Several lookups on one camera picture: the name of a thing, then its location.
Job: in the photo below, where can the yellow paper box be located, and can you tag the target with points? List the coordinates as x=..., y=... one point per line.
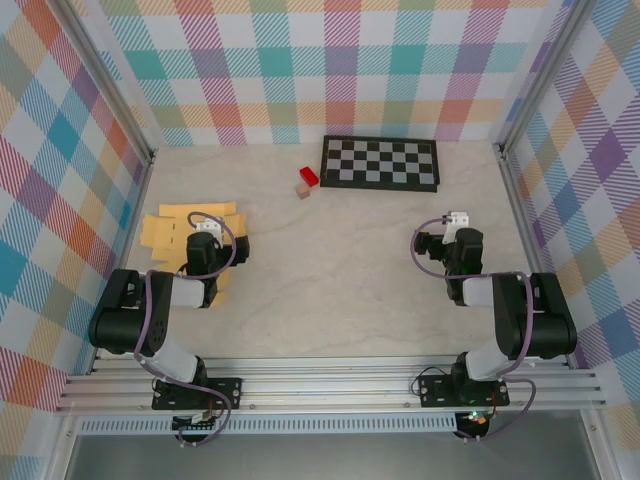
x=160, y=235

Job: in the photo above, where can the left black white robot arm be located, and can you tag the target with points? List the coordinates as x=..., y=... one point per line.
x=120, y=325

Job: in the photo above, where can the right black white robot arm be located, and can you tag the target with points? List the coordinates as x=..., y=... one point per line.
x=545, y=320

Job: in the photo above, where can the small wooden cube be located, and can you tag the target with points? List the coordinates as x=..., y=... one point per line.
x=302, y=191

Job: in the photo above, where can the black grey chessboard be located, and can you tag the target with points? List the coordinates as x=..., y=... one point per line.
x=380, y=162

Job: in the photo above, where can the red rectangular block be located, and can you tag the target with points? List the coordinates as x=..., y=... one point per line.
x=309, y=176

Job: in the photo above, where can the small controller circuit board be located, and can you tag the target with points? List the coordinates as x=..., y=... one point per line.
x=475, y=417
x=197, y=422

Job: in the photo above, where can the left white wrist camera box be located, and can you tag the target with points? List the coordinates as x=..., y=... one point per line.
x=209, y=226

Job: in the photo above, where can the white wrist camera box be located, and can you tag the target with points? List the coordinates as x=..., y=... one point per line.
x=209, y=226
x=457, y=220

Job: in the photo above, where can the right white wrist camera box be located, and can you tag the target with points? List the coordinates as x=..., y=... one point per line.
x=457, y=220

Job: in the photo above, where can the aluminium side rail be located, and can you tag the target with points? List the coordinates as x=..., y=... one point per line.
x=131, y=230
x=524, y=225

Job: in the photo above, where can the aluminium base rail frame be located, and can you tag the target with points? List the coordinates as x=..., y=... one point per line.
x=325, y=385

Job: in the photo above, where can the aluminium frame post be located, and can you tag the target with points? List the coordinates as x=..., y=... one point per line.
x=535, y=75
x=116, y=82

